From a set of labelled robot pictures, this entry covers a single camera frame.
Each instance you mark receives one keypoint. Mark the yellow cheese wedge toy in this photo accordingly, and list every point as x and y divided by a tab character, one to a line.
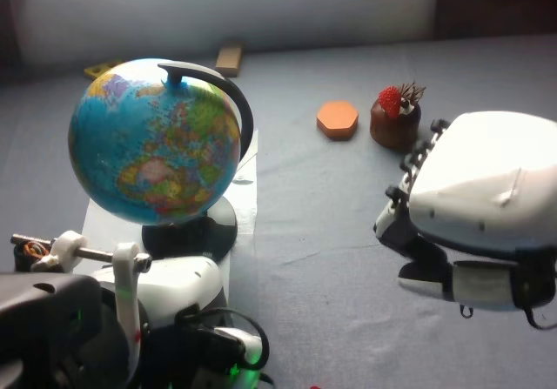
98	70

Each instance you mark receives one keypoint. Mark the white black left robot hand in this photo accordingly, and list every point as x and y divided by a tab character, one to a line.
183	284

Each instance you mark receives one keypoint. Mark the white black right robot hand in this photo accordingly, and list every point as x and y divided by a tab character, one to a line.
478	189

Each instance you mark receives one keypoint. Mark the orange hexagon block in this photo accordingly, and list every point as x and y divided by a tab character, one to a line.
337	119

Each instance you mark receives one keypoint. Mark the colourful globe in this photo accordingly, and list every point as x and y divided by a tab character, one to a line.
152	145

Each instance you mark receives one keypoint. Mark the brown wooden block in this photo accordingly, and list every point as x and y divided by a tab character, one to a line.
228	60

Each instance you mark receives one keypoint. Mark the grey table cloth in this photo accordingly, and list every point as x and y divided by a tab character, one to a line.
326	232

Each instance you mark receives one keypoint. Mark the chocolate cake toy with strawberry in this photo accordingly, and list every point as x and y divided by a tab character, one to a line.
391	128

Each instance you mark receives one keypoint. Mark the white paper sheet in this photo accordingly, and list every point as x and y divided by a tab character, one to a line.
246	189

